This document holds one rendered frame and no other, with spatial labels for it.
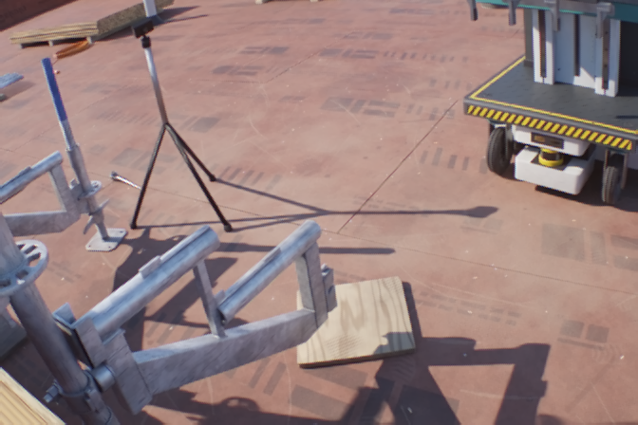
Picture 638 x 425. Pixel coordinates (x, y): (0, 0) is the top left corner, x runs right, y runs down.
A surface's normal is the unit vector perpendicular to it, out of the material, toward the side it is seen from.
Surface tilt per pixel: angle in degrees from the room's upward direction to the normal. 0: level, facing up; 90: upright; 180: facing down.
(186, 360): 90
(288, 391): 0
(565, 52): 90
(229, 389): 0
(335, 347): 0
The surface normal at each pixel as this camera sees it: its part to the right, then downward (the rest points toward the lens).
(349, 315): -0.15, -0.87
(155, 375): 0.84, 0.15
